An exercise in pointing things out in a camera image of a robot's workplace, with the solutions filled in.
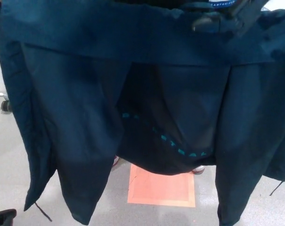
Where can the person's right red sneaker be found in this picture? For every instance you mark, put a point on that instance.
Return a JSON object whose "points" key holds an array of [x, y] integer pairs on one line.
{"points": [[116, 161]]}

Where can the orange square floor mat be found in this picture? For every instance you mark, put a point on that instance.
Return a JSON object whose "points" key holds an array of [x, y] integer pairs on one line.
{"points": [[161, 190]]}

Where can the person's black shirt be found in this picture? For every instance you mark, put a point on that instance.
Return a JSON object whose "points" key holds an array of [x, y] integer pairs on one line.
{"points": [[170, 2]]}

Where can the navy blue coat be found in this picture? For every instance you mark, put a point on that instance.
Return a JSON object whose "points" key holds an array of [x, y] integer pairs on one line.
{"points": [[142, 58]]}

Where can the robot left black hand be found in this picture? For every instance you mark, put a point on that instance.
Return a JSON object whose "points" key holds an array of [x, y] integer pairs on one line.
{"points": [[2, 219]]}

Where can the office chair base with caster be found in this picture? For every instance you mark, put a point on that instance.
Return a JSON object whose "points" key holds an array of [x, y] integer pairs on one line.
{"points": [[5, 106]]}

